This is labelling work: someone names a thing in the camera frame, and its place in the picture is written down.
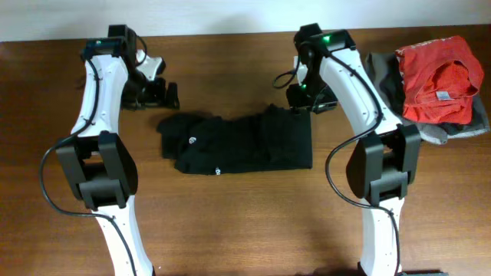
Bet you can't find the black polo shirt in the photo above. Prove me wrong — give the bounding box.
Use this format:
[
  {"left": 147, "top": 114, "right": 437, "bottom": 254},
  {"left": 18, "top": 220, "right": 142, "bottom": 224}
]
[{"left": 157, "top": 104, "right": 313, "bottom": 176}]

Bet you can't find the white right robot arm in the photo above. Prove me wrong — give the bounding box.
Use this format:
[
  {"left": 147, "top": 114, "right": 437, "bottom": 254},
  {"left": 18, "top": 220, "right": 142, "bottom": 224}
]
[{"left": 285, "top": 23, "right": 421, "bottom": 275}]

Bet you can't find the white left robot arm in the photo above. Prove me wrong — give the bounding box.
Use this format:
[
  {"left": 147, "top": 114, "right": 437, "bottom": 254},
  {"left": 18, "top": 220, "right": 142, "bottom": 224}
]
[{"left": 52, "top": 25, "right": 180, "bottom": 275}]

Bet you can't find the grey folded garment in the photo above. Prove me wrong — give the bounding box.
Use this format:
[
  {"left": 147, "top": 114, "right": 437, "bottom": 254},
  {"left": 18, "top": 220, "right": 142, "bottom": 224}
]
[{"left": 364, "top": 53, "right": 490, "bottom": 145}]

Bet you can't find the red folded shirt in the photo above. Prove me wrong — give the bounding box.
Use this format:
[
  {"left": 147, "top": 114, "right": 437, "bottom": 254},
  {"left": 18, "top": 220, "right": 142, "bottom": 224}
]
[{"left": 395, "top": 36, "right": 484, "bottom": 125}]

